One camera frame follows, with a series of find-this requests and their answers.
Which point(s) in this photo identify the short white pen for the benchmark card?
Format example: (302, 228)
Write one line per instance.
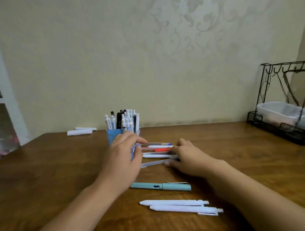
(160, 146)

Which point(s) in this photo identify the clear pen with blue tip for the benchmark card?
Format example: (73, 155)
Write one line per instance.
(157, 144)

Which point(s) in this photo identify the bunch of pens in holder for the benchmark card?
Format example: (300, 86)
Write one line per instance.
(124, 120)

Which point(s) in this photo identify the person's right hand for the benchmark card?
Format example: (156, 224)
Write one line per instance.
(195, 161)

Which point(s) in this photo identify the white plastic container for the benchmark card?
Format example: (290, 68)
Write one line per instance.
(276, 111)

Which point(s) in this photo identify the person's left thumb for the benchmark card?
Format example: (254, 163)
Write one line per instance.
(137, 158)

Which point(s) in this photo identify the person's left hand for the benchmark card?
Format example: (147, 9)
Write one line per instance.
(119, 164)

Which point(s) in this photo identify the person's right forearm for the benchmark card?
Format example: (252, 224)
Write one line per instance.
(252, 197)

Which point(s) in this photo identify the red pen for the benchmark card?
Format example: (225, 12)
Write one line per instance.
(162, 149)

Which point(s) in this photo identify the thin white stick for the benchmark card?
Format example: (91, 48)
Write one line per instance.
(85, 128)

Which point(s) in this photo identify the white door frame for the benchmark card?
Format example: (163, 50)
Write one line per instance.
(12, 104)

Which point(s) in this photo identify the blue pen holder cup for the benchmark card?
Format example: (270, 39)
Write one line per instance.
(112, 135)

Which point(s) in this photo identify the translucent frosted pen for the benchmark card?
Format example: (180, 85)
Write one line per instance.
(153, 163)

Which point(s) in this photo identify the person's right thumb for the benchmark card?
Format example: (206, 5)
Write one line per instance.
(172, 163)

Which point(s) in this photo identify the person's left forearm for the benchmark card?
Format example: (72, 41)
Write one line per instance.
(81, 209)

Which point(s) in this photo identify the clear grey pen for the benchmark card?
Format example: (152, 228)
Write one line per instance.
(157, 153)

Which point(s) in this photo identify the teal fountain pen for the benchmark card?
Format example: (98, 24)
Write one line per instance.
(171, 186)

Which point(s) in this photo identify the white rolled cloth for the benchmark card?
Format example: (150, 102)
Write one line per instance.
(79, 132)

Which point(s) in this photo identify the white capped pen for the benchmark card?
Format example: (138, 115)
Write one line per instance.
(158, 156)

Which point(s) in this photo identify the white retractable pen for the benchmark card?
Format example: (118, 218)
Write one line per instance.
(171, 202)
(185, 209)

